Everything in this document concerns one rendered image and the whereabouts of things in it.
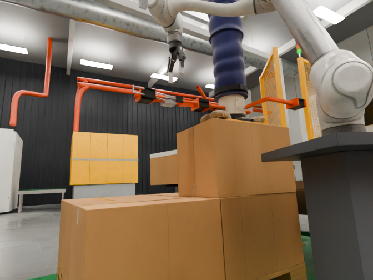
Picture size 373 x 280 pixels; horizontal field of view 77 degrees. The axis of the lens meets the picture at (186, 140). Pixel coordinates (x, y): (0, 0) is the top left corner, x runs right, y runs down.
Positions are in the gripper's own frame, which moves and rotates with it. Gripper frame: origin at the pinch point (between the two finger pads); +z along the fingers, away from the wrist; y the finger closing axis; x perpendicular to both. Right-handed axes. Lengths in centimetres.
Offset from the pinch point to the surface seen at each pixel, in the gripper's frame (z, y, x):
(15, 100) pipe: -207, 732, 163
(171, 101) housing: 16.0, -1.3, 3.9
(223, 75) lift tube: -6.6, -2.6, -32.9
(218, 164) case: 52, -18, -13
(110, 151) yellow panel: -60, 732, -119
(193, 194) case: 66, 3, -11
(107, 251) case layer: 82, -21, 41
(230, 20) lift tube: -44, -8, -38
